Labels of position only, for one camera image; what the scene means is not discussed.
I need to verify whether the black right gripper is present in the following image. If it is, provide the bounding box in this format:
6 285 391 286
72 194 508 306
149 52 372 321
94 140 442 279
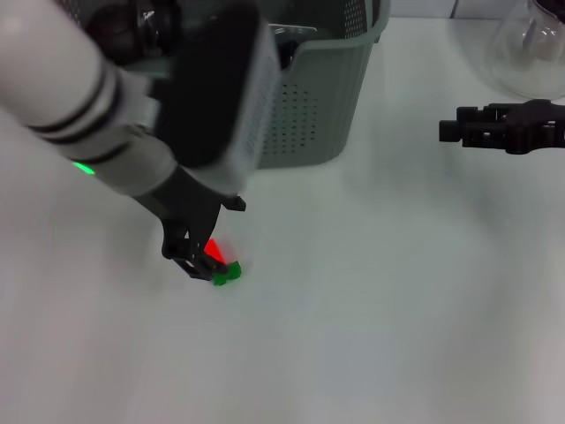
438 98 565 156

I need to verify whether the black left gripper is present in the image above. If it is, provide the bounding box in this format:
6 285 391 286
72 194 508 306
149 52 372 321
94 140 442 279
131 164 247 282

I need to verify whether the bright red large brick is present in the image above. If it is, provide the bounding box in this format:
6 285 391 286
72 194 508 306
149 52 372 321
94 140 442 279
203 238 231 266

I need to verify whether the green building brick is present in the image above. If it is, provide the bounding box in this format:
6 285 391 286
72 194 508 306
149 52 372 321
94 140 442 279
211 260 243 287

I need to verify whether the glass teacup with black sleeve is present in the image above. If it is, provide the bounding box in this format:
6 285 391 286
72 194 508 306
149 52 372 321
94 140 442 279
273 25 320 70
136 0 185 57

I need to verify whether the grey-green perforated storage bin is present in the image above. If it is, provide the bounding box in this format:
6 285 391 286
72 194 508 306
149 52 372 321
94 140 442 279
74 0 392 170

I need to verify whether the clear glass carafe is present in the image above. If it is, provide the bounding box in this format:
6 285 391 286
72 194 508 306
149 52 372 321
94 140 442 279
484 0 565 102

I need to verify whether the black cast iron teapot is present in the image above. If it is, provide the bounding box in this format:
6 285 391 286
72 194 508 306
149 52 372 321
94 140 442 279
87 6 147 67

